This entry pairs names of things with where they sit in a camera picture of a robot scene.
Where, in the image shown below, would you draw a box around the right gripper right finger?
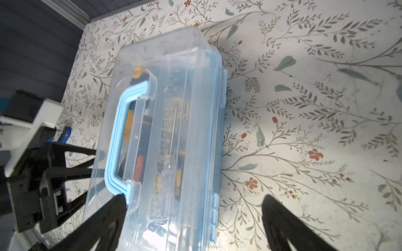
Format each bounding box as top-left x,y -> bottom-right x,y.
262,195 -> 335,251

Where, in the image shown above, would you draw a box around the clear handle screwdriver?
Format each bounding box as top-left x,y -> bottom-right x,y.
167,106 -> 178,172

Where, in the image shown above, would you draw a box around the blue handled pliers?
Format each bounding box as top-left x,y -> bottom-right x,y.
58,126 -> 72,144

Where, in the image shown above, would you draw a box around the thin black screwdriver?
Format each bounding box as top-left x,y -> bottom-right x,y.
156,130 -> 166,196

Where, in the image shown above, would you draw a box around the floral table mat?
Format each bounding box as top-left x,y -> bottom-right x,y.
58,1 -> 402,251

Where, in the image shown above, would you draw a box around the yellow black stubby screwdriver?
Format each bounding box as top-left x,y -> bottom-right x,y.
123,67 -> 147,141

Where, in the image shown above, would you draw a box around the light blue plastic tool box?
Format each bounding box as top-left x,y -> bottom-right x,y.
84,27 -> 227,251

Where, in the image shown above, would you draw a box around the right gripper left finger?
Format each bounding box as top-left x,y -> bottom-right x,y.
51,194 -> 127,251

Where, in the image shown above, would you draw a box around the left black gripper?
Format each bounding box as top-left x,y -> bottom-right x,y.
6,143 -> 96,233

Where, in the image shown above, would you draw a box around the black orange screwdriver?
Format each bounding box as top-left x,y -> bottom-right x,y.
122,115 -> 152,184

